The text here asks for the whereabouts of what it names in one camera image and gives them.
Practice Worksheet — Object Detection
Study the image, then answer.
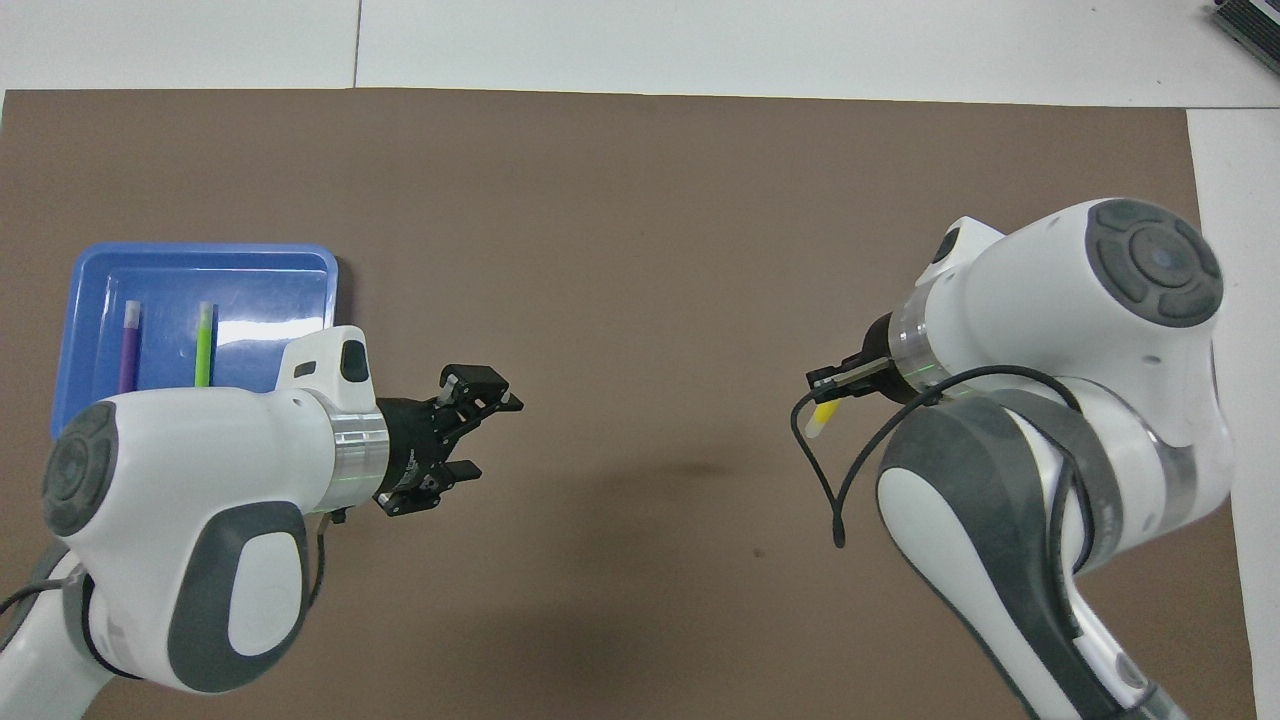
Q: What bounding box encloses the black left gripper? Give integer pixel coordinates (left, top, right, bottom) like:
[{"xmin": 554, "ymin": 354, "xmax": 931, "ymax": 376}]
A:
[{"xmin": 375, "ymin": 364, "xmax": 525, "ymax": 519}]

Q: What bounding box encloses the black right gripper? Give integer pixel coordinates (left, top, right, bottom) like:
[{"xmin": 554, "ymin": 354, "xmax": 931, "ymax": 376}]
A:
[{"xmin": 807, "ymin": 312, "xmax": 926, "ymax": 407}]

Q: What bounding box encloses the green highlighter pen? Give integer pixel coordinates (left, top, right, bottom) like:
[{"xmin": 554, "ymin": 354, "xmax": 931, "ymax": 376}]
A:
[{"xmin": 194, "ymin": 302, "xmax": 217, "ymax": 390}]

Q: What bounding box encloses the blue plastic tray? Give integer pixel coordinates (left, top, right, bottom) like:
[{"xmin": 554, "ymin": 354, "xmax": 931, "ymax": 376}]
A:
[{"xmin": 50, "ymin": 243, "xmax": 339, "ymax": 441}]

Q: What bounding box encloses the brown table mat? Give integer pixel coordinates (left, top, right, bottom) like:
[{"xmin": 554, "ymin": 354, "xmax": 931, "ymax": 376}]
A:
[{"xmin": 0, "ymin": 88, "xmax": 1259, "ymax": 720}]

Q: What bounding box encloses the purple highlighter pen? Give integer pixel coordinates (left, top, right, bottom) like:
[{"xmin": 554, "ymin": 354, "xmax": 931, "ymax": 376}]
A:
[{"xmin": 118, "ymin": 300, "xmax": 143, "ymax": 397}]

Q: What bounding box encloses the grey ribbed device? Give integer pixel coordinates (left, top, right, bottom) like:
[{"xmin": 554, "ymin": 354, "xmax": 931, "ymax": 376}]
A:
[{"xmin": 1208, "ymin": 0, "xmax": 1280, "ymax": 53}]

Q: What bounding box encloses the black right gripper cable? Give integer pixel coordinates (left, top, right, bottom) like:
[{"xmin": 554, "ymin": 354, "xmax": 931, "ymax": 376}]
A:
[{"xmin": 790, "ymin": 364, "xmax": 1087, "ymax": 549}]

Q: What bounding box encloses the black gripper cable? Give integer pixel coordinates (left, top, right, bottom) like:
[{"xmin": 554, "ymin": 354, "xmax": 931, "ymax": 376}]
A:
[
  {"xmin": 790, "ymin": 364, "xmax": 1087, "ymax": 549},
  {"xmin": 0, "ymin": 505, "xmax": 348, "ymax": 626}
]

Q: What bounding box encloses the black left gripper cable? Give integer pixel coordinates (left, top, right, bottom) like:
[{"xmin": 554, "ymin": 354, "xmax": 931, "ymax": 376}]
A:
[{"xmin": 0, "ymin": 505, "xmax": 348, "ymax": 626}]

